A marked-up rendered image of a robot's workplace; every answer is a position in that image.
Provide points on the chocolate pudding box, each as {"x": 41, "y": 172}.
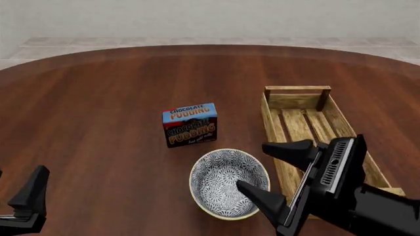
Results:
{"x": 190, "y": 127}

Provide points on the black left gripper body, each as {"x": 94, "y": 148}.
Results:
{"x": 23, "y": 222}

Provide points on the wooden slat tray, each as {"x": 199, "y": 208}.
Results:
{"x": 295, "y": 118}

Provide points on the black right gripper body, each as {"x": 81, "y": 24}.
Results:
{"x": 338, "y": 167}

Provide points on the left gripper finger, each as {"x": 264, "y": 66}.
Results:
{"x": 33, "y": 191}

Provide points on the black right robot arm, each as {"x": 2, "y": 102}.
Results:
{"x": 387, "y": 211}

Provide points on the patterned blue-white bowl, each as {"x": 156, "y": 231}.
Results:
{"x": 216, "y": 172}

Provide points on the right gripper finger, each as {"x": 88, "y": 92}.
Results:
{"x": 292, "y": 152}
{"x": 267, "y": 201}

